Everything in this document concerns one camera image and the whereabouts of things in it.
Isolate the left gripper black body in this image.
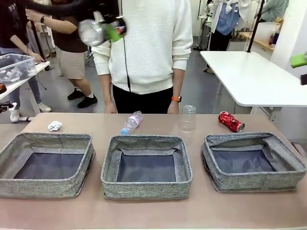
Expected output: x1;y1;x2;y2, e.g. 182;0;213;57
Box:
112;18;128;36

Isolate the crushed silver can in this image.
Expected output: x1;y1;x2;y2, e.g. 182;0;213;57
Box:
78;19;107;47

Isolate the crushed red soda can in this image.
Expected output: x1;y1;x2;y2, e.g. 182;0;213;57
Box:
218;111;245;133

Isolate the clear bottle with blue cap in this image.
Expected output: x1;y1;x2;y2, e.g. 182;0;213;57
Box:
120;110;143;135

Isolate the white paper ball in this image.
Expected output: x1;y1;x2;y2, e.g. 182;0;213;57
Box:
47;120;63;132

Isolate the clear plastic cup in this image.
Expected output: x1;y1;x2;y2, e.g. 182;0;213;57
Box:
180;104;197;133

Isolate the person's right forearm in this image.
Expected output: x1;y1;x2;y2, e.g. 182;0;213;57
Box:
99;73;113;105

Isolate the person's left forearm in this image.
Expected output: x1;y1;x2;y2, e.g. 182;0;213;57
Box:
171;68;185;98

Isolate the person's right hand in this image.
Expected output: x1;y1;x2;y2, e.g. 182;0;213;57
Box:
104;102;118;114

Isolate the person's left hand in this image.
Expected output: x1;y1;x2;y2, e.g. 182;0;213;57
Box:
167;102;180;115

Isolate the dark drink bottle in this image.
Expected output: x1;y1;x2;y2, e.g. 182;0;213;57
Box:
268;28;280;46

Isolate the person in white sweater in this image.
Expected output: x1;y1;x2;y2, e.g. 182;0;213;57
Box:
91;0;194;115

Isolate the wooden workbench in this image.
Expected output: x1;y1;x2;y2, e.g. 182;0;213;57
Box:
239;31;275;52

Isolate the white storage box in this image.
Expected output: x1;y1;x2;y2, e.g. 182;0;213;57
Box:
257;21;281;36

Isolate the large white table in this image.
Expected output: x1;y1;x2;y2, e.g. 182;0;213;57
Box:
200;50;307;122

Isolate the person in beige shorts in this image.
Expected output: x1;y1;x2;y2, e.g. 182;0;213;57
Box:
25;0;98;109

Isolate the black stand pole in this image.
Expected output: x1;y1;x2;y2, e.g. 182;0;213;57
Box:
247;0;266;53

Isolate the person in teal top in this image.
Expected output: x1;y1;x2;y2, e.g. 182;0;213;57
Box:
260;0;290;23

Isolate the black tripod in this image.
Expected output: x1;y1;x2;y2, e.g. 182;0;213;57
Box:
28;20;47;63

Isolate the person in blue shirt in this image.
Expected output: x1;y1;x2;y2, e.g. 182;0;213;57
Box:
211;0;242;72

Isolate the small white side table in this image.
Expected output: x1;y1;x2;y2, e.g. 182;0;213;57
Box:
0;61;50;115

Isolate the person in jeans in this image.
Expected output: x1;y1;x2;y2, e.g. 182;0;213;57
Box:
0;0;52;123

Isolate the clear plastic storage bin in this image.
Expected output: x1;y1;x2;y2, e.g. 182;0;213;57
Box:
0;54;36;83

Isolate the grey fabric basket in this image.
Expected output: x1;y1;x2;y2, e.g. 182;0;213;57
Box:
100;134;193;200
0;132;96;199
201;131;307;193

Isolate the black earphone cord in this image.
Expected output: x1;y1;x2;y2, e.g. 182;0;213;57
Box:
117;14;132;93

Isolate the left arm's black cable hose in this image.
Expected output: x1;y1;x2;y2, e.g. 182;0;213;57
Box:
24;0;120;18

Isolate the black clamp mount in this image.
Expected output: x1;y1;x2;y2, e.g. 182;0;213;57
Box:
0;102;15;113

